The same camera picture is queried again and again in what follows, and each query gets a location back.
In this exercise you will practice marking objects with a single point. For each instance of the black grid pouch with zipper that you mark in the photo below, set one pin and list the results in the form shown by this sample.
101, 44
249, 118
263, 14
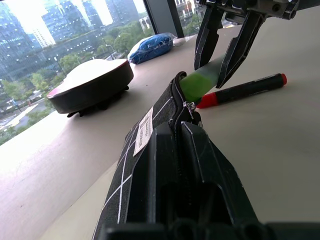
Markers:
120, 190

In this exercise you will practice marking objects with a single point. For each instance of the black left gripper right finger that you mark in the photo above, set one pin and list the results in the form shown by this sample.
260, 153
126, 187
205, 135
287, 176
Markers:
210, 175

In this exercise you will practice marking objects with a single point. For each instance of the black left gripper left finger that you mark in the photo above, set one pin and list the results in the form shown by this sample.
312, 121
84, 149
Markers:
155, 175

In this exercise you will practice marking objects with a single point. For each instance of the blue bundle in clear plastic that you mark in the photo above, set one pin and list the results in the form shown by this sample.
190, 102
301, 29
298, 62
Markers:
152, 47

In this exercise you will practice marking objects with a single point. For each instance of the dark window frame post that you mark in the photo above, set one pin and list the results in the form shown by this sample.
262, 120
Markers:
163, 17

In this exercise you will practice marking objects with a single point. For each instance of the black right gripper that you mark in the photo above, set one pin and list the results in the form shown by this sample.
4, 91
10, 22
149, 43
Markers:
262, 6

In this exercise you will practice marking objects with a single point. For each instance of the green highlighter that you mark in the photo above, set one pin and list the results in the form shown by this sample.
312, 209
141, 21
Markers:
197, 84

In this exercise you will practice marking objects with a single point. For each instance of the black marker with red cap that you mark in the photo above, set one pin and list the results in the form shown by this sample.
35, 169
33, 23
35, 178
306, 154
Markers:
250, 88

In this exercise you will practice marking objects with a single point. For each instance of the round black robot vacuum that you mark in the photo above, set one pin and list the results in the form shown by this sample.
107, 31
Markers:
92, 82

